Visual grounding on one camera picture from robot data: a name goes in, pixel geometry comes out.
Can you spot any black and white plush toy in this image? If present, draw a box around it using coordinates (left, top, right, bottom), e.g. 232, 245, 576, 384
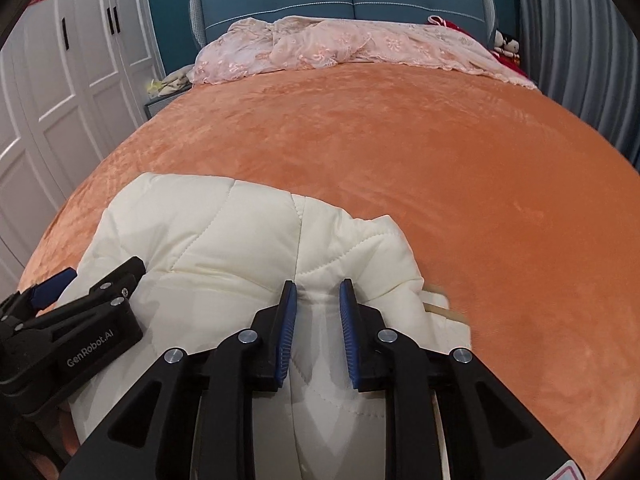
492, 30, 522, 63

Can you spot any pale yellow cloth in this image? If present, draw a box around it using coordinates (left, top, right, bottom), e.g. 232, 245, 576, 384
147, 66, 193, 96

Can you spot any cream quilted jacket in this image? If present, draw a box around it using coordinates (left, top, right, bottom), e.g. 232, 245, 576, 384
65, 172, 473, 480

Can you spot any grey nightstand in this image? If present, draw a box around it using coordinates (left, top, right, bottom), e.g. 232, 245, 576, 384
144, 87, 191, 121

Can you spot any pink lace quilt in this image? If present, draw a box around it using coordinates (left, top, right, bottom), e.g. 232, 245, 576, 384
187, 15, 541, 92

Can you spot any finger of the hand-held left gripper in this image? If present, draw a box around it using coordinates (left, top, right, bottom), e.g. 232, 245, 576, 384
35, 256, 147, 319
0, 267, 78, 322

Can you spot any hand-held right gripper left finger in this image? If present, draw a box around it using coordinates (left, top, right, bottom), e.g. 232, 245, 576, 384
59, 280, 298, 480

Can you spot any grey curtain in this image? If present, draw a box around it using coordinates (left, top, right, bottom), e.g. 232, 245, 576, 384
510, 0, 640, 166

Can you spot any white panelled wardrobe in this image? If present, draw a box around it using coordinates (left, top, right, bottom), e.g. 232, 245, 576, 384
0, 0, 166, 291

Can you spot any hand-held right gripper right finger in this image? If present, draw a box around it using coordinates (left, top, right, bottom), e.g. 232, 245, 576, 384
339, 278, 576, 480

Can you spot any red cushion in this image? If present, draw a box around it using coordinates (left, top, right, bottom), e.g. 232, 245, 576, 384
427, 15, 468, 34

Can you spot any orange plush blanket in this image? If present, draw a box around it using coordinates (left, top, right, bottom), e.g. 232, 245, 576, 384
20, 62, 640, 480

